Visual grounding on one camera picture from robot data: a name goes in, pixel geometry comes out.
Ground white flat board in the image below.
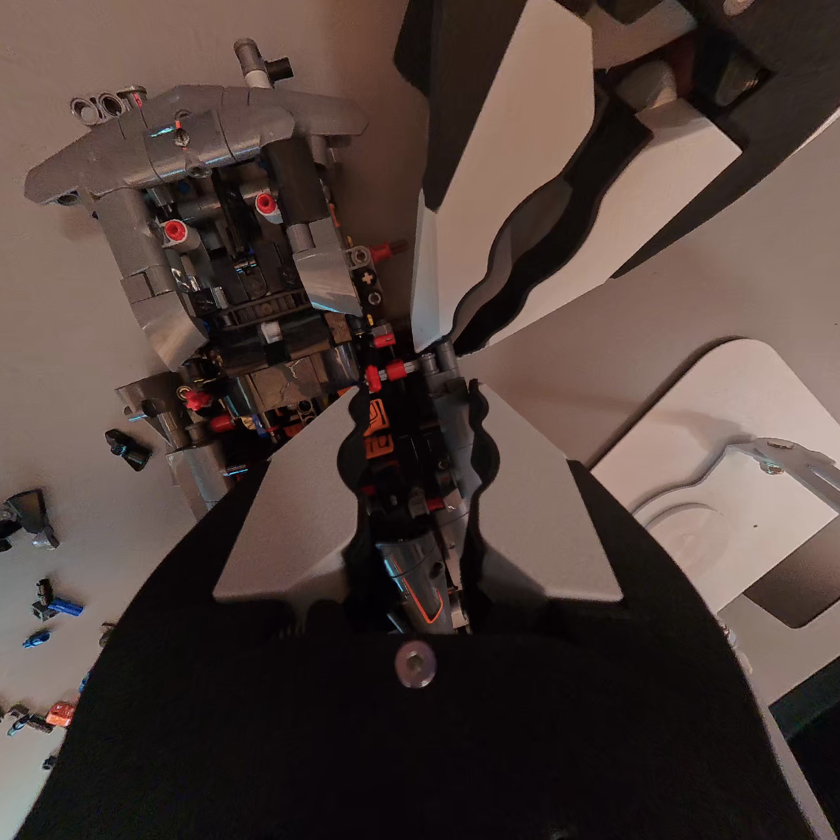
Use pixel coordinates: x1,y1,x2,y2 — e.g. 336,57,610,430
591,338,840,614

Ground black angled lego piece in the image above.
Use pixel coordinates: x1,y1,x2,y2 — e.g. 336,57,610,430
105,428,153,472

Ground large grey lego vehicle model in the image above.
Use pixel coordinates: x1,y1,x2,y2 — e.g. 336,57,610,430
23,39,473,634

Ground grey lego cylinder assembly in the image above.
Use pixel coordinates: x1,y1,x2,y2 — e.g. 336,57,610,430
420,340,480,526

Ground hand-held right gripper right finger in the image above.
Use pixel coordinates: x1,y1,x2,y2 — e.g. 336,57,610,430
461,381,626,605

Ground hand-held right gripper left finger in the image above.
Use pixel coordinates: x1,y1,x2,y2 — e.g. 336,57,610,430
211,386,368,618

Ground person's left hand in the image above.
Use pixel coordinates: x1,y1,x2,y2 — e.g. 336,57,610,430
671,34,698,94

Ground scattered small lego pieces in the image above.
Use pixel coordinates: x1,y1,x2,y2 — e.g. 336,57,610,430
0,577,89,772

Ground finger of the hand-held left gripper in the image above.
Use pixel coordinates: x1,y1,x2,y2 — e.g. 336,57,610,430
410,0,596,353
451,92,744,357

